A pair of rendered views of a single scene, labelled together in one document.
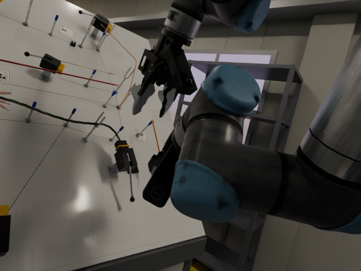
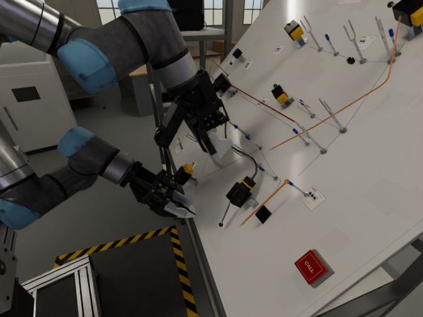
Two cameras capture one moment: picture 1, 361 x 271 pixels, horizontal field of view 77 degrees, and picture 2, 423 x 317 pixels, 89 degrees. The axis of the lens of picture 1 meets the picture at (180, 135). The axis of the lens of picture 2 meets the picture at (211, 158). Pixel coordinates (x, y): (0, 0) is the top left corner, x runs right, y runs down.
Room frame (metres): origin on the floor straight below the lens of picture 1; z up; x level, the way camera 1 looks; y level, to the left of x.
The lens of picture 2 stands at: (0.76, -0.33, 1.55)
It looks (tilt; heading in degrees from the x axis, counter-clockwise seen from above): 34 degrees down; 113
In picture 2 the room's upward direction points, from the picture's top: straight up
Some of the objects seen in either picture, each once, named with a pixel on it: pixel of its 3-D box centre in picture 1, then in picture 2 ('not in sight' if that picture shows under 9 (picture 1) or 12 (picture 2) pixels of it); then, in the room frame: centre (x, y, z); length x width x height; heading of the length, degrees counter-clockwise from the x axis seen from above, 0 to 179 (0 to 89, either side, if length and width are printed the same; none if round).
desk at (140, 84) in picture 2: not in sight; (141, 85); (-2.17, 3.09, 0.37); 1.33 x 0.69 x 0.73; 146
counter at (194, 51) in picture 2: not in sight; (184, 65); (-2.24, 4.92, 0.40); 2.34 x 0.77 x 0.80; 145
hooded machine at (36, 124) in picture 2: not in sight; (28, 85); (-2.46, 1.32, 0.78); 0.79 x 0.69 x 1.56; 145
